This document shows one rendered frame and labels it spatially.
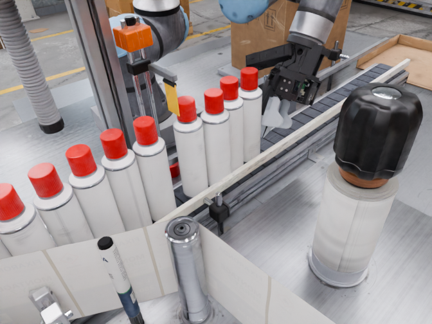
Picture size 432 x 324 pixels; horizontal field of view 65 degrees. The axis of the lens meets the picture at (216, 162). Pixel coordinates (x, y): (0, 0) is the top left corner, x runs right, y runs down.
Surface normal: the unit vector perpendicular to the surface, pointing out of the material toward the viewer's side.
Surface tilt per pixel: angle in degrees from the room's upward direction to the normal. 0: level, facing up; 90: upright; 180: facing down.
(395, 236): 0
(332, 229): 88
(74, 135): 0
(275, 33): 90
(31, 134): 0
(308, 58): 60
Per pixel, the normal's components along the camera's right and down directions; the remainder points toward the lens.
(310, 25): -0.26, 0.22
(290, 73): -0.67, 0.00
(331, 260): -0.64, 0.54
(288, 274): -0.05, -0.77
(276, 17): -0.79, 0.42
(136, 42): 0.67, 0.44
